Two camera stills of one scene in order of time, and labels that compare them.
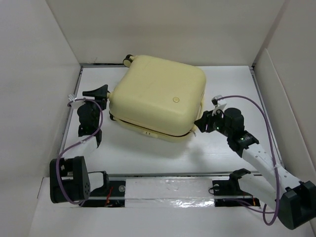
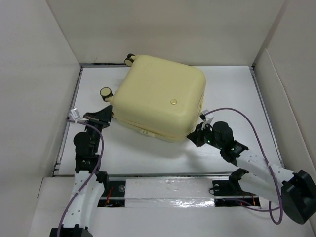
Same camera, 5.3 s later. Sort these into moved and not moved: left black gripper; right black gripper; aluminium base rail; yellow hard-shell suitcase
Moved: left black gripper; right black gripper
Not moved: aluminium base rail; yellow hard-shell suitcase
